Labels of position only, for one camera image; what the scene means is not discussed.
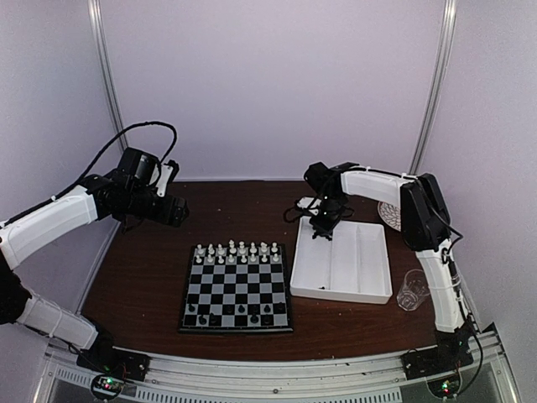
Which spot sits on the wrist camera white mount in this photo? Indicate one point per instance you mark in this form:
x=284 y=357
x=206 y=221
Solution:
x=304 y=203
x=165 y=174

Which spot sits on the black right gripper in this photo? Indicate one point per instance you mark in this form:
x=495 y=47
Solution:
x=315 y=221

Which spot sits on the aluminium frame post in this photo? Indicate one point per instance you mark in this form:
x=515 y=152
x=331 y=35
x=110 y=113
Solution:
x=443 y=53
x=97 y=27

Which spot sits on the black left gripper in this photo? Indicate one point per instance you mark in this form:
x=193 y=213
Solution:
x=175 y=219

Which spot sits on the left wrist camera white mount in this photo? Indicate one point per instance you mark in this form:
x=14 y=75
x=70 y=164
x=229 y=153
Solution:
x=165 y=174

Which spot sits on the black white chess board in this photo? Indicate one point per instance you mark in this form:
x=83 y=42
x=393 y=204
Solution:
x=212 y=287

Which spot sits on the front aluminium rail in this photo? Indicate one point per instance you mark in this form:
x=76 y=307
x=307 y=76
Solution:
x=377 y=378

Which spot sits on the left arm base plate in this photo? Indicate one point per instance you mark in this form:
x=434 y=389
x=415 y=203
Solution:
x=123 y=364

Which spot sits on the patterned ceramic plate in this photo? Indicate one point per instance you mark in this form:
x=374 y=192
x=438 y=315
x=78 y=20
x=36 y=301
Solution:
x=390 y=215

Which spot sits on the clear drinking glass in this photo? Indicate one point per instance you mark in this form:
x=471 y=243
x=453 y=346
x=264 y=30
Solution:
x=413 y=291

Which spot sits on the white chess pieces row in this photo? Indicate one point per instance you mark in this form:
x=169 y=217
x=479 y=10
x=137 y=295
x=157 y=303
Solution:
x=238 y=253

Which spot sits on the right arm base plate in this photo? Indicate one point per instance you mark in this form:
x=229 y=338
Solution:
x=427 y=362

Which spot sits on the left aluminium frame post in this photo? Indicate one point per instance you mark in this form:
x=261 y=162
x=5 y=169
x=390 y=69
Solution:
x=97 y=27

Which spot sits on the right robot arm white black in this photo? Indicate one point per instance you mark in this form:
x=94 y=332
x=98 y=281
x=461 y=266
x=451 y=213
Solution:
x=425 y=228

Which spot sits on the black chess pieces pile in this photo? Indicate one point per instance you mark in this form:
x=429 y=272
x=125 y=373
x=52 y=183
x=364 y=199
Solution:
x=322 y=234

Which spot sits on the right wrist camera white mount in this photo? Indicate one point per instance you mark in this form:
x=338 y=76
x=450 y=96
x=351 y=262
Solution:
x=304 y=203

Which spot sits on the white plastic compartment tray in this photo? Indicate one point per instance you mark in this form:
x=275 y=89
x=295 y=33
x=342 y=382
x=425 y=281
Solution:
x=353 y=266

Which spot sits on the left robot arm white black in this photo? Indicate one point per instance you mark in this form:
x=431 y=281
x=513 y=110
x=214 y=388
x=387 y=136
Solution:
x=137 y=187

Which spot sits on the right aluminium frame post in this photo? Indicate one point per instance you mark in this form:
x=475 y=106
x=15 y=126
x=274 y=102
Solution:
x=443 y=53

